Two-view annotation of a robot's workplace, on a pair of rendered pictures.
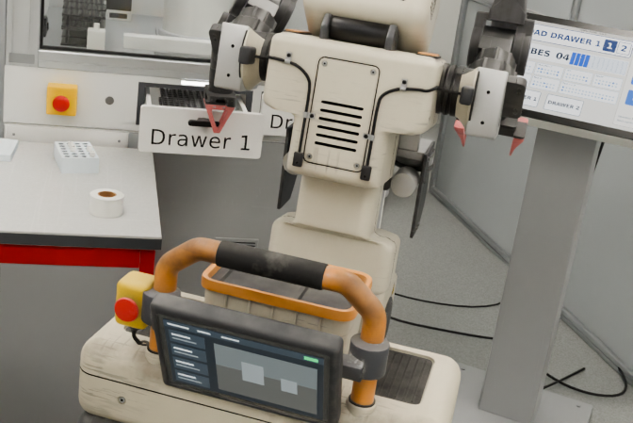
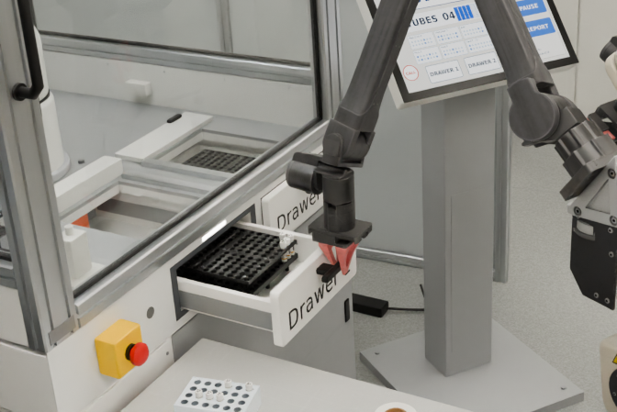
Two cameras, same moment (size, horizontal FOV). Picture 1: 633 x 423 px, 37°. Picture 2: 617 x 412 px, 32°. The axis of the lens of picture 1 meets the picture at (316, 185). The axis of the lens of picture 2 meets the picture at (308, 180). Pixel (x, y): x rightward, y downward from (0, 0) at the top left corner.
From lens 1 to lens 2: 1.81 m
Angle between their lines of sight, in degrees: 43
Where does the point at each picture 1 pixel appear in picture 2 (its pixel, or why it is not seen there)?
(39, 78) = (84, 341)
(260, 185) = not seen: hidden behind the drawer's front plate
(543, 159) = (454, 121)
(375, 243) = not seen: outside the picture
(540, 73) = (443, 41)
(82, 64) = (119, 289)
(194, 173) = (229, 334)
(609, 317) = (403, 228)
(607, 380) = not seen: hidden behind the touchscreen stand
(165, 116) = (295, 289)
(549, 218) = (471, 172)
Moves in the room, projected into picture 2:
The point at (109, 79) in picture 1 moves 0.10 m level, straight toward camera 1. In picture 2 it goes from (145, 286) to (192, 298)
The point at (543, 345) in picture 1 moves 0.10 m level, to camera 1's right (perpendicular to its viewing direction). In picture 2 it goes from (487, 286) to (507, 272)
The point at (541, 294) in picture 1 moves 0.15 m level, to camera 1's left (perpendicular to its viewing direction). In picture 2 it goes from (477, 243) to (445, 264)
